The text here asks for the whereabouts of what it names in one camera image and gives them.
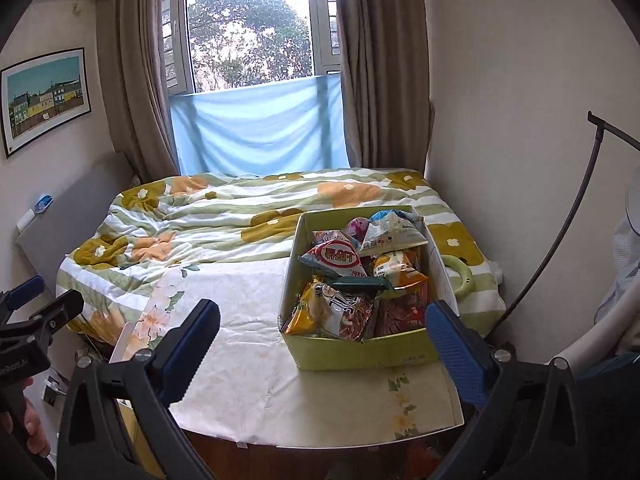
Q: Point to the light blue window cloth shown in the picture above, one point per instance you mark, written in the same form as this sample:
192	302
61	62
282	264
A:
260	125

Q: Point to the white mesh chair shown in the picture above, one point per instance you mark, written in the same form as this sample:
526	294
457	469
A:
625	260

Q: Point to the pink red snack packet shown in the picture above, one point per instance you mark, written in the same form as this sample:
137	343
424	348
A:
361	227

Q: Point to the yellow box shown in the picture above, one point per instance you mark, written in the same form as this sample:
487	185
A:
131	430

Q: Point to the brown curtain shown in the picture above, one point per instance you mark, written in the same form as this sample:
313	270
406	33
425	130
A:
385	60
135	60

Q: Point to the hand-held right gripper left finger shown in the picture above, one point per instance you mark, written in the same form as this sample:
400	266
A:
192	345

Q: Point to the black curved pole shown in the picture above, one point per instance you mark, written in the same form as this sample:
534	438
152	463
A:
593	119

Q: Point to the grey headboard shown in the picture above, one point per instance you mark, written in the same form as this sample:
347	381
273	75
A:
75	210

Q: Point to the pale yellow orange snack packet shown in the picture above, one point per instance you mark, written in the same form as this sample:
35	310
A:
400	270

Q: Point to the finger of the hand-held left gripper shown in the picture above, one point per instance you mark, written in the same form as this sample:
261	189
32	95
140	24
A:
57	312
22	292

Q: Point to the blue white small object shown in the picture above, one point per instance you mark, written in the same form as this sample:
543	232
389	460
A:
42	204

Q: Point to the pale yellow blue snack packet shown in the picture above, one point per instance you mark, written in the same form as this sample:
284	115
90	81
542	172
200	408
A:
395	235

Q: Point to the yellow brown chip bag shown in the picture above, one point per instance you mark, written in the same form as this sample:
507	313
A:
320	315

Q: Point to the window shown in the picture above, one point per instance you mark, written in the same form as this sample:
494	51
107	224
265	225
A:
250	25

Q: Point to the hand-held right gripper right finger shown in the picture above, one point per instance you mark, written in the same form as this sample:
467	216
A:
455	355

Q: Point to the white red circle snack packet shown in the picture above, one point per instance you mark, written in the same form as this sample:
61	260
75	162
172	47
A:
335	257

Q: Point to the floral striped blanket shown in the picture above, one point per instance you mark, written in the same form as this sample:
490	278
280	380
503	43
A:
225	210

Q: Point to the white paper sheet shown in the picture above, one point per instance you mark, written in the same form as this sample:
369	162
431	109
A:
121	342

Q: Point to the green cardboard box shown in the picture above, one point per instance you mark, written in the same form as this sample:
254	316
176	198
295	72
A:
360	355

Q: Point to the teal cloth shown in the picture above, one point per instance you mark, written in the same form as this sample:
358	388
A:
615	365

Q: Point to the framed wall poster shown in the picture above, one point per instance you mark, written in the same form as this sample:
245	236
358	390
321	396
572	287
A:
45	95

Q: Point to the person's left hand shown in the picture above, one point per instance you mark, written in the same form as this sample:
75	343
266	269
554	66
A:
37	430

